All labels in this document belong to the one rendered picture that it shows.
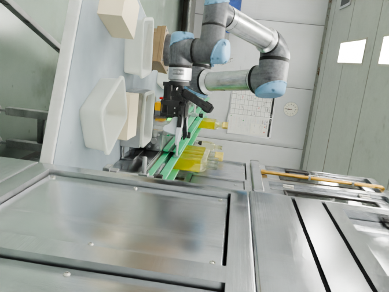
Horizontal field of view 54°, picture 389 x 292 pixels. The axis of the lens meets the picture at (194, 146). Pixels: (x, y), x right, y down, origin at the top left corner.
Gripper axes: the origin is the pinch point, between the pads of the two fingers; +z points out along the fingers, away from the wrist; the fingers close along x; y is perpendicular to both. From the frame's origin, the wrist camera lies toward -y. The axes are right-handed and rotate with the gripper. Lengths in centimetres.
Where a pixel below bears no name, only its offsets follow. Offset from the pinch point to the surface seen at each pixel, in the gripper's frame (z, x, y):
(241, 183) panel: 29, -71, -21
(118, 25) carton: -35.9, 5.4, 21.3
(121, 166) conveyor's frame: 13.1, -14.3, 25.0
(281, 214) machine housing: 5, 51, -28
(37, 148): 17, -55, 83
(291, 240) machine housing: 5, 62, -29
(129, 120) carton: -5.3, -7.5, 20.5
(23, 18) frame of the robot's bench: -45, -43, 83
